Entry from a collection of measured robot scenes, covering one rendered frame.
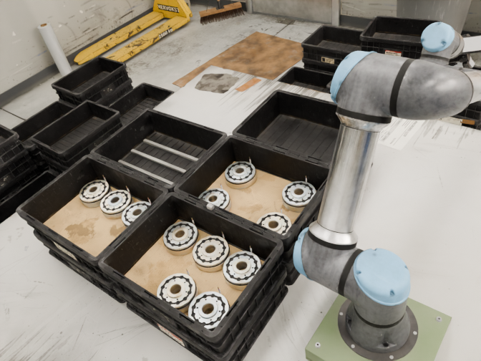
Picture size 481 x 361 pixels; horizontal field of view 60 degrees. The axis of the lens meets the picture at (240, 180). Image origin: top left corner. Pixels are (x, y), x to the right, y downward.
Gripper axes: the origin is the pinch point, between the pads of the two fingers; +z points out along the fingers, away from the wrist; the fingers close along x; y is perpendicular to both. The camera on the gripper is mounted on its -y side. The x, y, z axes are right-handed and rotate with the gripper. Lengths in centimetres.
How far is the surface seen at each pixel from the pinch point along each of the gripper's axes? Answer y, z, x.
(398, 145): 26.8, 5.6, 27.5
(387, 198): 23, -16, 45
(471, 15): 41, 216, -73
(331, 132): 42, -18, 22
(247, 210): 52, -56, 45
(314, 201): 28, -55, 42
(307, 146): 47, -27, 26
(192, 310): 46, -86, 66
